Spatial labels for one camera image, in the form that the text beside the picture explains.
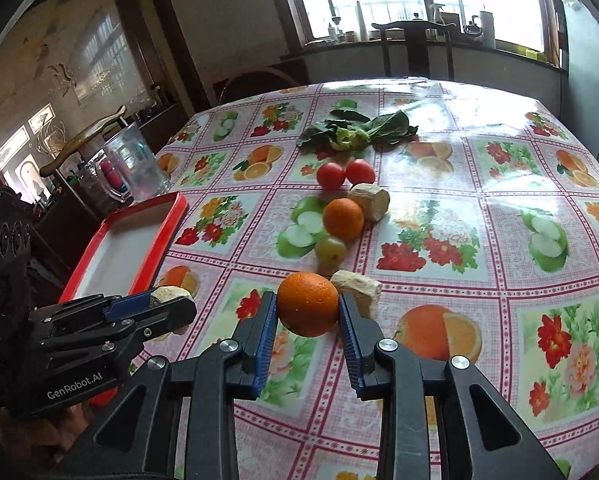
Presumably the floral fruit print tablecloth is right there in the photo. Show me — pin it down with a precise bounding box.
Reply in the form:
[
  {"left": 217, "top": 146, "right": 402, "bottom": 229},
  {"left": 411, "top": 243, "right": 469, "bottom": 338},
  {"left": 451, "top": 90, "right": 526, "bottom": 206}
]
[{"left": 144, "top": 79, "right": 599, "bottom": 479}]

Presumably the green apple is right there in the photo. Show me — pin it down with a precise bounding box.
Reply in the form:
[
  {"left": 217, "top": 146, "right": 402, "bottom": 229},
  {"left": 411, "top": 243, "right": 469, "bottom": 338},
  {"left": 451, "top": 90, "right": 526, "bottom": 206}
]
[{"left": 315, "top": 235, "right": 347, "bottom": 268}]

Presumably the spray bottle on sill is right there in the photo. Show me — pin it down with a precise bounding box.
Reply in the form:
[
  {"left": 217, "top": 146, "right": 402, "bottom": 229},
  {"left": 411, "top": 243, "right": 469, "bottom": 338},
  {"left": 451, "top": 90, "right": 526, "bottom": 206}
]
[{"left": 429, "top": 3, "right": 445, "bottom": 24}]

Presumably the dark teapot on sill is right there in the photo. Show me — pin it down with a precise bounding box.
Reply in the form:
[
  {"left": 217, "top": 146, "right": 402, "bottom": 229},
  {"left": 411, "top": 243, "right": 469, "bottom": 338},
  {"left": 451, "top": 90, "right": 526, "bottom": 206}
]
[{"left": 462, "top": 15, "right": 484, "bottom": 44}]

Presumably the red rimmed white tray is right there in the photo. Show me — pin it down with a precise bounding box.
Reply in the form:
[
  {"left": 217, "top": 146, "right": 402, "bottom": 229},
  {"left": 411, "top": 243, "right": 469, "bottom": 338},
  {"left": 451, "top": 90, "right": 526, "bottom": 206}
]
[{"left": 58, "top": 190, "right": 190, "bottom": 406}]

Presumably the wooden chair left side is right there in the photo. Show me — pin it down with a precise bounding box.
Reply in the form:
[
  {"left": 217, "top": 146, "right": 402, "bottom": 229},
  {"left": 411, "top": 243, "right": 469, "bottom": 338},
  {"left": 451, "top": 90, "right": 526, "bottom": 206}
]
[{"left": 39, "top": 104, "right": 127, "bottom": 194}]

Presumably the person's left hand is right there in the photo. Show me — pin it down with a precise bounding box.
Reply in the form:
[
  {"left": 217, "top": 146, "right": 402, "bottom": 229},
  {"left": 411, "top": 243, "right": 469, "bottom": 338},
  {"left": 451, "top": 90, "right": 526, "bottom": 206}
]
[{"left": 0, "top": 402, "right": 94, "bottom": 471}]

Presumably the red tomato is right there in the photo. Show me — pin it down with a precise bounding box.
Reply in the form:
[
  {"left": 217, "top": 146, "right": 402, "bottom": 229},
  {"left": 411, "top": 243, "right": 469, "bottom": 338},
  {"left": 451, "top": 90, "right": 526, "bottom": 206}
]
[
  {"left": 345, "top": 158, "right": 375, "bottom": 185},
  {"left": 316, "top": 162, "right": 346, "bottom": 191}
]

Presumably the yam piece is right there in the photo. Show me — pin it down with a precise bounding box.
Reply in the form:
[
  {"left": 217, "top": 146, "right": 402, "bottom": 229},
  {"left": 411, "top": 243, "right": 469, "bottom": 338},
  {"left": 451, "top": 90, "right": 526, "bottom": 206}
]
[
  {"left": 149, "top": 285, "right": 196, "bottom": 336},
  {"left": 330, "top": 270, "right": 382, "bottom": 318},
  {"left": 347, "top": 183, "right": 391, "bottom": 222}
]

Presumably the round back dark chair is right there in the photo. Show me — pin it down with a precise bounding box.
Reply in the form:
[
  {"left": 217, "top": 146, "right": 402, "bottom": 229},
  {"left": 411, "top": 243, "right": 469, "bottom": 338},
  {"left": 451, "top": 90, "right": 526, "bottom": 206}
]
[{"left": 218, "top": 66, "right": 300, "bottom": 104}]

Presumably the dark wooden chair far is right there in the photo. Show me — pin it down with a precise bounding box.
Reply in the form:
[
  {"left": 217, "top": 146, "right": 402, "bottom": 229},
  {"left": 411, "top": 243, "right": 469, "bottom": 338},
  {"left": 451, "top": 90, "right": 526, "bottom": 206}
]
[{"left": 371, "top": 20, "right": 456, "bottom": 81}]

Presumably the green leafy vegetable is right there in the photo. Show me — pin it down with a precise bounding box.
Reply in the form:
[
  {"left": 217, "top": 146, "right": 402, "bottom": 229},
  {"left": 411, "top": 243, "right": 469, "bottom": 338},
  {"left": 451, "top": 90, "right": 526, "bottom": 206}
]
[{"left": 296, "top": 108, "right": 419, "bottom": 152}]

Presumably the orange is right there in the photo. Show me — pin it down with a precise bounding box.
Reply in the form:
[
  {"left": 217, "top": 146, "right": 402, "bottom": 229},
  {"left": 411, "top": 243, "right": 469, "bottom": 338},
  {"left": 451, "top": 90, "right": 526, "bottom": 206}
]
[
  {"left": 277, "top": 272, "right": 339, "bottom": 338},
  {"left": 322, "top": 198, "right": 365, "bottom": 242}
]

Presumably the magenta thermos bottle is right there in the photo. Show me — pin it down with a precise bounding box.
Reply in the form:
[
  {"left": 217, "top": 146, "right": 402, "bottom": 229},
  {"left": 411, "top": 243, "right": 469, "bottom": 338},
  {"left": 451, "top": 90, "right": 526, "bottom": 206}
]
[{"left": 100, "top": 159, "right": 126, "bottom": 193}]

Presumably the clear plastic pitcher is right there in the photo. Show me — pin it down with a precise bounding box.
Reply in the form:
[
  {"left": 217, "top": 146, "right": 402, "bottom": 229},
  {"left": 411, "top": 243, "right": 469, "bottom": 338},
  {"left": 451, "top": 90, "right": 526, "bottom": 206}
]
[{"left": 91, "top": 124, "right": 170, "bottom": 204}]

